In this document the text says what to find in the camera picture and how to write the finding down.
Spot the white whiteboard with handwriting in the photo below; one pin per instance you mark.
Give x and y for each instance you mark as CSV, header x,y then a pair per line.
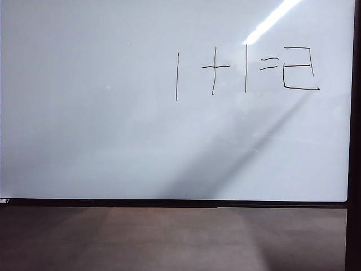
x,y
112,113

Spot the small white tray item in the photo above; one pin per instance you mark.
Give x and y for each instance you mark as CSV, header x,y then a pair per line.
x,y
4,201

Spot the black whiteboard stand frame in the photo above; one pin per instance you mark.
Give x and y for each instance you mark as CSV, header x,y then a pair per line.
x,y
354,226

